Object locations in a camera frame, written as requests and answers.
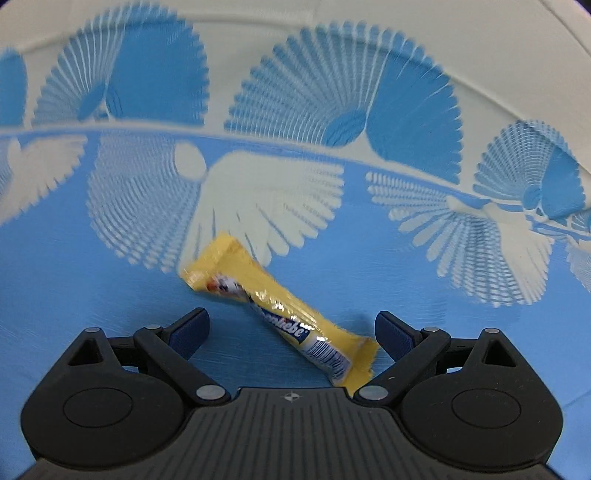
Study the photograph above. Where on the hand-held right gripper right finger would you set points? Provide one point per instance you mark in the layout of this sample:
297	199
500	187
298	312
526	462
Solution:
395	334

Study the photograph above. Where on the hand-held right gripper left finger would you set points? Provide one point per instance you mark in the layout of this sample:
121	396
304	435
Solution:
191	332

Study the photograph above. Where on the yellow candy bar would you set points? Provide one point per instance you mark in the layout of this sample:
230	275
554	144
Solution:
277	304

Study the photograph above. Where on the blue fan-print bedsheet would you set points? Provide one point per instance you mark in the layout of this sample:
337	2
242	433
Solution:
115	300

